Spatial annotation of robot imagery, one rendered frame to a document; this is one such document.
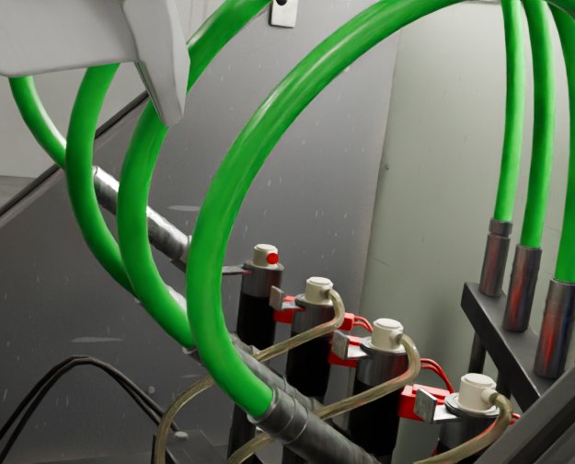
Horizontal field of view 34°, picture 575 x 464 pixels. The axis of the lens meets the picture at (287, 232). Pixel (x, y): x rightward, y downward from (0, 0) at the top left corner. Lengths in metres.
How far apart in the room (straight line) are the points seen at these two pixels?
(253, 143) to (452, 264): 0.60
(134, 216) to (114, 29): 0.16
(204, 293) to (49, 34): 0.12
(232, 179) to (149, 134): 0.08
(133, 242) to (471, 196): 0.53
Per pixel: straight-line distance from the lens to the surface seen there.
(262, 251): 0.64
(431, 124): 0.97
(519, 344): 0.65
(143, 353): 0.99
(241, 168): 0.36
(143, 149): 0.43
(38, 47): 0.29
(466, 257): 0.92
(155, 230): 0.61
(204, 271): 0.36
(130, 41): 0.29
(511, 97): 0.73
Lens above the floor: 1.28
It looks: 12 degrees down
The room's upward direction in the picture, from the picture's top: 7 degrees clockwise
